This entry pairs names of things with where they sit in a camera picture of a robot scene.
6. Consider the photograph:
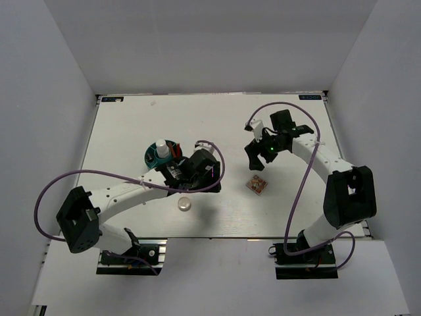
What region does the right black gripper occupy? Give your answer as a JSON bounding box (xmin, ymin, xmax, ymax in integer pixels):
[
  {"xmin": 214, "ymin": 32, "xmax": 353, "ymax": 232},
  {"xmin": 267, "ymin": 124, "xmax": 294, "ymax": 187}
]
[{"xmin": 245, "ymin": 128, "xmax": 286, "ymax": 172}]

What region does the red lip gloss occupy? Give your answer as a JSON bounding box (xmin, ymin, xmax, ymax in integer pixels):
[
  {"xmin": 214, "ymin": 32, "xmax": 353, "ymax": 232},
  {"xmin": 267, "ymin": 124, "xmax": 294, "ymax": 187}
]
[
  {"xmin": 168, "ymin": 144, "xmax": 177, "ymax": 158},
  {"xmin": 175, "ymin": 143, "xmax": 182, "ymax": 157}
]

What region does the eyeshadow palette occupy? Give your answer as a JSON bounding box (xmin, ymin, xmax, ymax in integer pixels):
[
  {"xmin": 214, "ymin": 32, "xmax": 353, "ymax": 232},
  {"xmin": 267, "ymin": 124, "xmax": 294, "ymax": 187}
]
[{"xmin": 245, "ymin": 174, "xmax": 268, "ymax": 196}]

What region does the white pink blue bottle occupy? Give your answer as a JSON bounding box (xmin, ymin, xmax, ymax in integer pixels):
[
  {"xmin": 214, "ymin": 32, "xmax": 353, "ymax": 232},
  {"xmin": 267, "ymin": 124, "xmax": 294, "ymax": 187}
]
[{"xmin": 155, "ymin": 139, "xmax": 170, "ymax": 159}]

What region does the small clear black-capped bottle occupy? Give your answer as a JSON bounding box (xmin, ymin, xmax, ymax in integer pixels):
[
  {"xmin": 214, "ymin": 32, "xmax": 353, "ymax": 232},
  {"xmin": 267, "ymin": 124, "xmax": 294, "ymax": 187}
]
[{"xmin": 145, "ymin": 155, "xmax": 155, "ymax": 165}]

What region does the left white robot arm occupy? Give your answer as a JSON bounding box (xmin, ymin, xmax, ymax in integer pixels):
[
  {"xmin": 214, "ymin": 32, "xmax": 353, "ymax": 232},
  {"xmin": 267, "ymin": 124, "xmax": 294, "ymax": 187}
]
[{"xmin": 57, "ymin": 149, "xmax": 221, "ymax": 263}]

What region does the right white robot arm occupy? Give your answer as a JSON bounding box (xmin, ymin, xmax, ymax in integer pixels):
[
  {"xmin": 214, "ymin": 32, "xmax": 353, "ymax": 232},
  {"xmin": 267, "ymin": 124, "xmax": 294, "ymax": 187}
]
[{"xmin": 245, "ymin": 110, "xmax": 377, "ymax": 263}]

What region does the round beige compact jar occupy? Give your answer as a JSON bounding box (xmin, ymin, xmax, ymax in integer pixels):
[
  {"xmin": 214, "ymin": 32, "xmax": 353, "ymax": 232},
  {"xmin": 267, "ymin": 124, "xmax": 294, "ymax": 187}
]
[{"xmin": 178, "ymin": 196, "xmax": 192, "ymax": 211}]

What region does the teal round organizer container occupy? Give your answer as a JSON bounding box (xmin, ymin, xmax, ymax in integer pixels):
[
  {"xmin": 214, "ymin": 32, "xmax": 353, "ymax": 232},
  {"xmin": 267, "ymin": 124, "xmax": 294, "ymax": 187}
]
[{"xmin": 144, "ymin": 140, "xmax": 176, "ymax": 170}]

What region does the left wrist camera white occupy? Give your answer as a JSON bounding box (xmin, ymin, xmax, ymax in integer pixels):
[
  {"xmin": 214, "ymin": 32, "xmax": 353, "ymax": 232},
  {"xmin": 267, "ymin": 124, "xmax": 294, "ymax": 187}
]
[{"xmin": 193, "ymin": 140, "xmax": 215, "ymax": 154}]

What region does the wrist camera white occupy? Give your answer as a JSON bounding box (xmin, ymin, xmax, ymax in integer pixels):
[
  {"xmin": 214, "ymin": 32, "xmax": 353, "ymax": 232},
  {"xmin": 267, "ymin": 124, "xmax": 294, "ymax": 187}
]
[
  {"xmin": 245, "ymin": 119, "xmax": 264, "ymax": 142},
  {"xmin": 193, "ymin": 140, "xmax": 215, "ymax": 154}
]

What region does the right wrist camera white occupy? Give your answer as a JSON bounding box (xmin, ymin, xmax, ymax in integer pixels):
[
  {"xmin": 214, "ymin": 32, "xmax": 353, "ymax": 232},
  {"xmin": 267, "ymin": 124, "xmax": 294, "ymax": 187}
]
[{"xmin": 245, "ymin": 119, "xmax": 264, "ymax": 142}]

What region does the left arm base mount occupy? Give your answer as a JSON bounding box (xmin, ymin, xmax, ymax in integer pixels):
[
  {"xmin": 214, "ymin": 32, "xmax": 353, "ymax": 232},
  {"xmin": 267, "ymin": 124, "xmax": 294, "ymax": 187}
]
[{"xmin": 96, "ymin": 239, "xmax": 166, "ymax": 276}]

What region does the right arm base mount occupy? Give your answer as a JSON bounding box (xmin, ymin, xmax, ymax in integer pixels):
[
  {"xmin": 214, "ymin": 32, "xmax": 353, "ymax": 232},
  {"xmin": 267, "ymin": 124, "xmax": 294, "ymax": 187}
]
[{"xmin": 268, "ymin": 243, "xmax": 338, "ymax": 280}]

